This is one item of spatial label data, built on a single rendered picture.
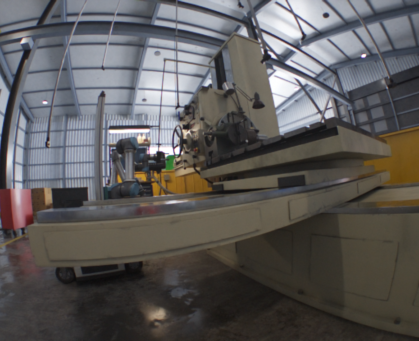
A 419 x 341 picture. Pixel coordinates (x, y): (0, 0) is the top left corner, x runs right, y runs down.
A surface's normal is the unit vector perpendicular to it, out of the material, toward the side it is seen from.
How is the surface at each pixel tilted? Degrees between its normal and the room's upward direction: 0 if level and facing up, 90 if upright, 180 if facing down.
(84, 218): 90
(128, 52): 169
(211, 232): 90
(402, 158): 90
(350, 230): 90
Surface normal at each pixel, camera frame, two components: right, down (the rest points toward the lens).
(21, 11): 0.17, 0.95
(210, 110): 0.44, -0.11
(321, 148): -0.89, 0.04
